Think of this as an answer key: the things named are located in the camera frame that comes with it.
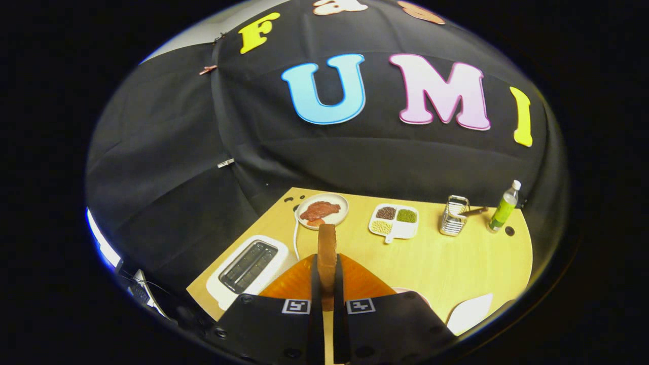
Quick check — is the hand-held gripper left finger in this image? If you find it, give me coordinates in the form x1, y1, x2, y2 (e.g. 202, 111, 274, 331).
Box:
205, 253, 325, 365

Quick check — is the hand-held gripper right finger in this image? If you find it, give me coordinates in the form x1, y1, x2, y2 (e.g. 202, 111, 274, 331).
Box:
332, 253, 457, 365

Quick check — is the toasted bread slice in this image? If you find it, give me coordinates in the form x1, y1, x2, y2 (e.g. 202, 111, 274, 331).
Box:
317, 224, 338, 311

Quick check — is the pink round plate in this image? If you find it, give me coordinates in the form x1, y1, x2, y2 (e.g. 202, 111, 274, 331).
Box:
393, 287, 431, 307

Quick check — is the white toaster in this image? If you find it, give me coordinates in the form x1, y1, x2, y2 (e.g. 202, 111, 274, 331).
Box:
206, 235, 291, 311

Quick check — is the white plate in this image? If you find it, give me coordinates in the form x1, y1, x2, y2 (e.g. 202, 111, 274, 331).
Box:
446, 293, 493, 336

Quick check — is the white divided bean dish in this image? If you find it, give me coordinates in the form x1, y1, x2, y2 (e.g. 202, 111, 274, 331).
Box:
368, 203, 420, 244

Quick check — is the brown meat slice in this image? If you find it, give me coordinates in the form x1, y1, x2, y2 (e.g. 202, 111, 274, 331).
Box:
300, 201, 341, 227

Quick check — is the beige oval plate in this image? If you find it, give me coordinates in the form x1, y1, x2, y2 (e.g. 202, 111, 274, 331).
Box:
295, 193, 349, 231

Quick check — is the green label plastic bottle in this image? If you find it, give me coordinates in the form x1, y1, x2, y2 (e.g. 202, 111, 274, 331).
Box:
488, 179, 522, 233

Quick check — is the black backdrop cloth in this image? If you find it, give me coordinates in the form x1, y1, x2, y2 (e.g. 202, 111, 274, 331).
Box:
85, 0, 568, 305

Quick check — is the metal wire rack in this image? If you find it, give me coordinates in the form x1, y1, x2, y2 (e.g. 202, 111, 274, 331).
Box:
439, 195, 471, 237

